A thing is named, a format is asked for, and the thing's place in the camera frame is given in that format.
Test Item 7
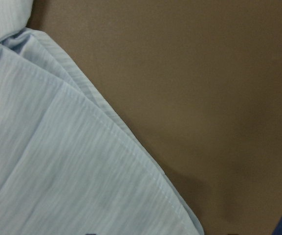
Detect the light blue button-up shirt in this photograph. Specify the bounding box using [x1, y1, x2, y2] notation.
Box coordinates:
[0, 0, 204, 235]

